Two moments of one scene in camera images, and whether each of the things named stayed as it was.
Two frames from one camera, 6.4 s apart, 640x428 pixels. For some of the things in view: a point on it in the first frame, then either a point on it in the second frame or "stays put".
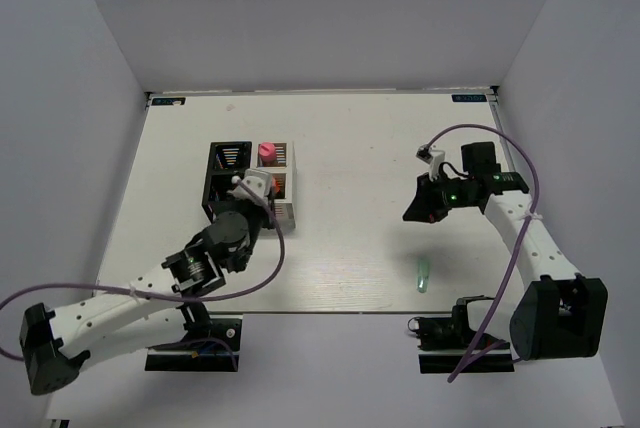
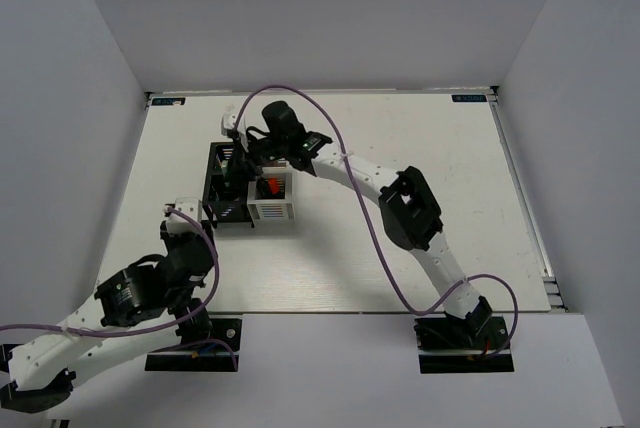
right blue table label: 469,97 stays put
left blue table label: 168,101 stays put
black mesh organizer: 226,159 stays put
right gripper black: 425,207 → 245,164
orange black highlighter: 276,185 stays put
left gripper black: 237,203 → 172,239
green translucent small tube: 422,282 → 224,170
